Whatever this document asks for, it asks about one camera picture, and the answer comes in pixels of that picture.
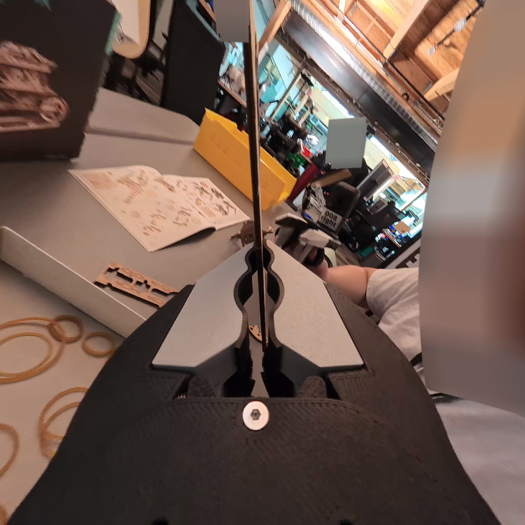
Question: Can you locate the punched-out wooden sheet fragment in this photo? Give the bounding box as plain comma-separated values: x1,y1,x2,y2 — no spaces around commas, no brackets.
94,263,180,309

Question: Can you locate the white cardboard box tray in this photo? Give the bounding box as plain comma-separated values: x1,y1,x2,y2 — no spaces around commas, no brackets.
0,226,149,525

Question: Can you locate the thin wooden parts sheet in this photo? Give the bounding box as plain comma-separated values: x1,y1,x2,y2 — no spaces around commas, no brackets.
242,0,270,351

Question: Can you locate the small brown wooden model part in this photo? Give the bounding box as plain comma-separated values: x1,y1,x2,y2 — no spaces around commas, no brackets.
231,220,275,247

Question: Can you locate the yellow plastic bin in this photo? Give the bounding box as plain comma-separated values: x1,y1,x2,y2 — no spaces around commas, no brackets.
193,108,297,211

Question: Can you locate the person's right forearm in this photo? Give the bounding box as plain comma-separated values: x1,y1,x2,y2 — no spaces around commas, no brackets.
326,264,423,370

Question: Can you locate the black partition panel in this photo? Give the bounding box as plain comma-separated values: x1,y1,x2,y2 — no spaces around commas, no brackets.
161,0,227,124

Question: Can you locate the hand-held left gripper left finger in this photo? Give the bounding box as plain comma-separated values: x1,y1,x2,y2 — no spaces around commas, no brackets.
152,242,263,388

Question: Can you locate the person's grey clothing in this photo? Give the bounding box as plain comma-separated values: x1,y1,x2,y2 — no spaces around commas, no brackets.
430,393,525,525

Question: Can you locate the open instruction booklet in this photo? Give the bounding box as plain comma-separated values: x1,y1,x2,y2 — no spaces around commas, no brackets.
70,165,251,252

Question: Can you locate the pile of tan rubber bands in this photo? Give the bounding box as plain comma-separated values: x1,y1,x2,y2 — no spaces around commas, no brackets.
0,314,120,525

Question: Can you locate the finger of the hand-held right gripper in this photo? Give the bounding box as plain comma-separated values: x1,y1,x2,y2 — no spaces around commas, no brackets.
299,229,342,264
275,216,309,247

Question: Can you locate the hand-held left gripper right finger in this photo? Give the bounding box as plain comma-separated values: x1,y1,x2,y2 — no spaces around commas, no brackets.
263,240,366,388

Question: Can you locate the black and teal model kit box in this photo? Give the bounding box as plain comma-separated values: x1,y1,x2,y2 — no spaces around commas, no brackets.
0,0,118,161

